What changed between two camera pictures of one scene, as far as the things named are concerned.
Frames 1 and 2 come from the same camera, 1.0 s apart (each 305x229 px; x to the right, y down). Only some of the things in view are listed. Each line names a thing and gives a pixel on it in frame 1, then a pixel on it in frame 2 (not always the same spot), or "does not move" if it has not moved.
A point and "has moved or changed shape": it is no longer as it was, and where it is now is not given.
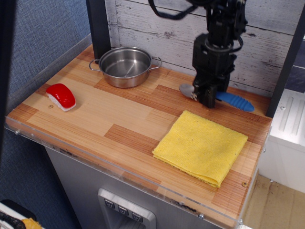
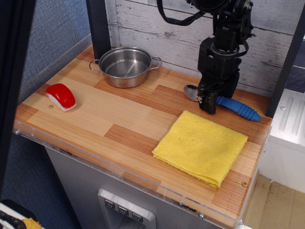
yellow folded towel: x=199 y=145 does not move
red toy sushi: x=61 y=96 does not move
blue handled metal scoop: x=188 y=90 has moved or changed shape
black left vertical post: x=98 y=26 does not move
